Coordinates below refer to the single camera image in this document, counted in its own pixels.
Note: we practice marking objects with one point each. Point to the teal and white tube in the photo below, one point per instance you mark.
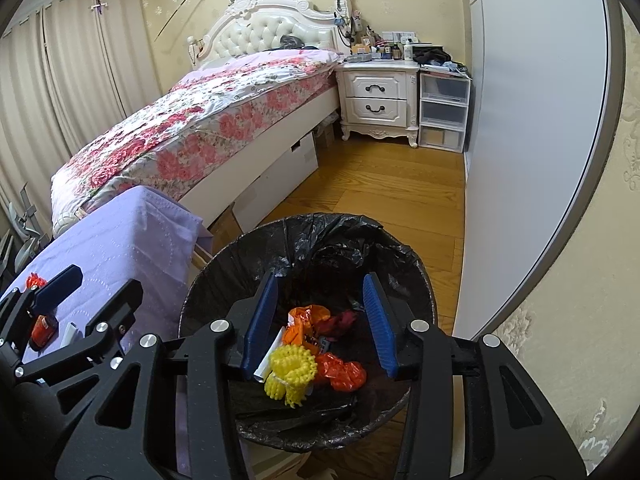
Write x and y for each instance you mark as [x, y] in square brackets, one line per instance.
[71, 333]

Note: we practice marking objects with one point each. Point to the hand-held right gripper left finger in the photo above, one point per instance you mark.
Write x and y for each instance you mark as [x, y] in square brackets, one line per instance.
[257, 330]

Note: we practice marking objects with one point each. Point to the cluster of small bottles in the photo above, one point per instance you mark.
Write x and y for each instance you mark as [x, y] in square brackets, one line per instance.
[380, 47]

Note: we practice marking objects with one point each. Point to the pile of dark clothes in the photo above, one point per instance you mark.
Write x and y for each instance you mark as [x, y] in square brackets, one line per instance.
[435, 57]

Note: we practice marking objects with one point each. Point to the trash bin with black bag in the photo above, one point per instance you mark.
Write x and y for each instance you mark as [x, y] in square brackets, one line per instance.
[320, 250]

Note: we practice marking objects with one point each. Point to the white under-bed box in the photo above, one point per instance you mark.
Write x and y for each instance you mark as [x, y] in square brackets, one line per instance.
[280, 180]

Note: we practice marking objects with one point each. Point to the beige pleated curtains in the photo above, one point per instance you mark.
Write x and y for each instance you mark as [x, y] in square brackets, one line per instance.
[75, 85]

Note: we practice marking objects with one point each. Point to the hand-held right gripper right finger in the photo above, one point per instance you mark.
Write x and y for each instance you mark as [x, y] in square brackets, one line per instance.
[382, 330]

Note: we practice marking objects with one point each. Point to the clear plastic drawer unit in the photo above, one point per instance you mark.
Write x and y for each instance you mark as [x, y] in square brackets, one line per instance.
[442, 95]

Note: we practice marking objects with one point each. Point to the floral quilt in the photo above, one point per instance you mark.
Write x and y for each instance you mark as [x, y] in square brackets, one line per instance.
[175, 135]

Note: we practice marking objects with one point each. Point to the cardboard box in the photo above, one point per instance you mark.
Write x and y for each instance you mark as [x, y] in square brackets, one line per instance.
[325, 135]

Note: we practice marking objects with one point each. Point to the white bed with tufted headboard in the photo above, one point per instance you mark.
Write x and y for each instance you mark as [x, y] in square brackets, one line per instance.
[270, 30]

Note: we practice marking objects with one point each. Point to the orange plastic bag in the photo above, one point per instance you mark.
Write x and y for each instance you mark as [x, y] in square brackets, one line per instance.
[307, 320]

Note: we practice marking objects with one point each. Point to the dark red plastic bag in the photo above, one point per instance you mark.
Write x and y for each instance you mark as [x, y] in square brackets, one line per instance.
[345, 320]

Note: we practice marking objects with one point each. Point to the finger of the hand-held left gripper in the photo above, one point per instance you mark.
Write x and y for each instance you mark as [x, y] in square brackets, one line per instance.
[125, 305]
[55, 290]

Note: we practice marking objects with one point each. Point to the red-orange plastic bag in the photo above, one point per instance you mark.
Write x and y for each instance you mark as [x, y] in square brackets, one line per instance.
[342, 372]

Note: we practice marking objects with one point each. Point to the white paper scrap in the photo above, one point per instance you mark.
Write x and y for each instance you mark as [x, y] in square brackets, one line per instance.
[267, 360]

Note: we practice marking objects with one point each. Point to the thin wall-mounted rod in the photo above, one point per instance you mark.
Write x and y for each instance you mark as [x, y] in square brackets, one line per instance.
[185, 6]

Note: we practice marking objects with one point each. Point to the purple tablecloth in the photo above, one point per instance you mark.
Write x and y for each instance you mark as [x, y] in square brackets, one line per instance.
[125, 240]

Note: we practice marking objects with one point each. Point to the dark cloth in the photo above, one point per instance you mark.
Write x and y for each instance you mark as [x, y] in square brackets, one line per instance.
[295, 42]

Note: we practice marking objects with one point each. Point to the yellow foam fruit net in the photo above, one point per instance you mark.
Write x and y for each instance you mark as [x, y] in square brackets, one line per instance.
[292, 365]

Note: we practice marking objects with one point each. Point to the white nightstand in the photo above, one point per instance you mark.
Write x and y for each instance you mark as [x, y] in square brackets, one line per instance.
[375, 85]

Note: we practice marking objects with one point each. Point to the grey ergonomic chair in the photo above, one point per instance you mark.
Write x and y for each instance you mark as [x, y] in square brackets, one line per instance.
[22, 220]

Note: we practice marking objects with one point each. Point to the white wardrobe door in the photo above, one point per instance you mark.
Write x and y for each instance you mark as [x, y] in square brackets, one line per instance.
[525, 110]

